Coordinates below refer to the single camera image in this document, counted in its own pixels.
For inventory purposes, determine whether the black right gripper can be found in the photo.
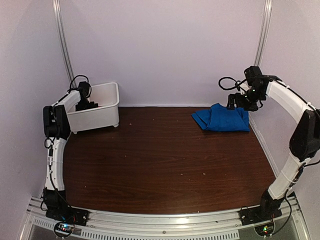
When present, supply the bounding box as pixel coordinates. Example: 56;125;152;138
227;87;265;111

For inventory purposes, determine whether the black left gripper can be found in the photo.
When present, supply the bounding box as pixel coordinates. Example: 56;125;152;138
75;100;98;117

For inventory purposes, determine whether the blue pleated skirt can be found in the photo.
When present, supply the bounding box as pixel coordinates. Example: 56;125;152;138
191;103;250;132

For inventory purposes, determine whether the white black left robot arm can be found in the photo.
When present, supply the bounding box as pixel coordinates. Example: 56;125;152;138
43;80;98;198

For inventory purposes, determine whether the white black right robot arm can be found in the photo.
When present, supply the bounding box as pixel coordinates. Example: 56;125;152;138
227;66;320;201

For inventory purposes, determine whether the white plastic laundry bin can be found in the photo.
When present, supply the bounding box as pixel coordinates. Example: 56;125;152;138
67;82;120;134

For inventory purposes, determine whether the left round circuit board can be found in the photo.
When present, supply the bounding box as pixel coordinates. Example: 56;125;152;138
53;222;75;239

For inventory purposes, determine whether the round circuit board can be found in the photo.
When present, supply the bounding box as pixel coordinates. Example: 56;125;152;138
53;222;75;239
254;222;275;237

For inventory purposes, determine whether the right round circuit board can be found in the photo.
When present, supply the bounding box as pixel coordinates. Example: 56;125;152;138
254;222;275;237

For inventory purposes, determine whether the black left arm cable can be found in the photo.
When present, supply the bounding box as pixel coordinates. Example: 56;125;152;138
67;74;91;95

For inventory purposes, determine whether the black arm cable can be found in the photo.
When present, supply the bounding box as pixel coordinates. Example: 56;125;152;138
218;76;242;91
67;74;91;95

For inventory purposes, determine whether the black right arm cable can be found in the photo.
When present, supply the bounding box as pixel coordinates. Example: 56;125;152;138
218;76;242;91

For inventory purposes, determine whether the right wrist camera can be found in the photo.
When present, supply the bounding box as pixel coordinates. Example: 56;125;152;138
236;80;250;95

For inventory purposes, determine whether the aluminium frame post left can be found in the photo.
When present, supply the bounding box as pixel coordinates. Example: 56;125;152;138
52;0;76;87

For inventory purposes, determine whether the aluminium frame post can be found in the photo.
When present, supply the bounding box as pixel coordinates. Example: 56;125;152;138
254;0;273;66
52;0;76;87

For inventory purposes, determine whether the aluminium frame post right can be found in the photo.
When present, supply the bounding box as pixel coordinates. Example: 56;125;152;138
254;0;273;66

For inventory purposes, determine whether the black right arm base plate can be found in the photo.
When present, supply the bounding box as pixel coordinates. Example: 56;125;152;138
238;200;282;226

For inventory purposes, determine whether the aluminium front rail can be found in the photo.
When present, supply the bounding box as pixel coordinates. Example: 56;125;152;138
24;192;306;240

